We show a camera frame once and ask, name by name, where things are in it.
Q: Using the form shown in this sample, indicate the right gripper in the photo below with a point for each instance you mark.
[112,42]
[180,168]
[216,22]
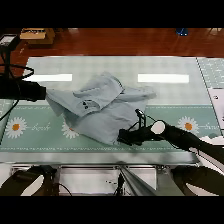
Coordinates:
[131,136]

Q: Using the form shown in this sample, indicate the light blue shirt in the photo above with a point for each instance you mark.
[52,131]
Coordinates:
[106,116]

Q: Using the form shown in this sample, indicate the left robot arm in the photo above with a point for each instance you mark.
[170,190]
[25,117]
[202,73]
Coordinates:
[20,90]

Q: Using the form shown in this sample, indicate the blue object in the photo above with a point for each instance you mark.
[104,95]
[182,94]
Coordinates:
[182,31]

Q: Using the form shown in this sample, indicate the cardboard box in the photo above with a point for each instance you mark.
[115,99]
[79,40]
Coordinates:
[37,36]

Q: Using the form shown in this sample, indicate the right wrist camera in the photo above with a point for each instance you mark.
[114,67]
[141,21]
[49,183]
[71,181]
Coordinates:
[140,114]

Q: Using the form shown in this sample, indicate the silver frame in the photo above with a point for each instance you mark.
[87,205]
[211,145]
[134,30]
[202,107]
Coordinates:
[140,186]

